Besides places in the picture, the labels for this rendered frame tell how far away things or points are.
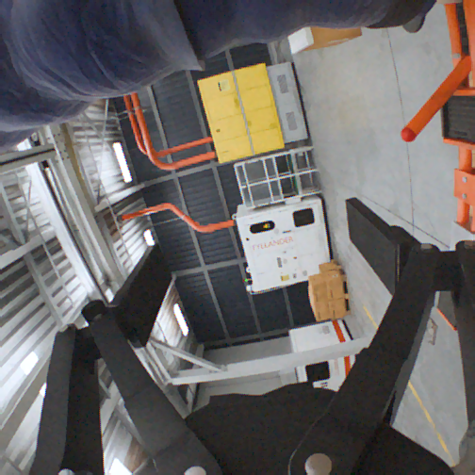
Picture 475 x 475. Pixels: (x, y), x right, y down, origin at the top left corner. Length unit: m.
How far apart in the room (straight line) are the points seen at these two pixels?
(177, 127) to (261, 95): 4.45
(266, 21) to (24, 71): 0.27
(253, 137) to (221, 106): 1.12
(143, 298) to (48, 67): 0.27
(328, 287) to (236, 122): 4.74
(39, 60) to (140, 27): 0.11
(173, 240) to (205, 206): 2.01
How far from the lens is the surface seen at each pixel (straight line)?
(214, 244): 11.66
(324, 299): 7.40
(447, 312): 0.66
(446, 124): 0.54
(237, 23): 0.35
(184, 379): 3.64
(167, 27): 0.32
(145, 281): 0.17
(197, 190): 11.17
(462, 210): 0.56
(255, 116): 7.58
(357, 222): 0.18
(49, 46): 0.35
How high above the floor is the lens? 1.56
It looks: 7 degrees up
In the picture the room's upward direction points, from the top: 103 degrees counter-clockwise
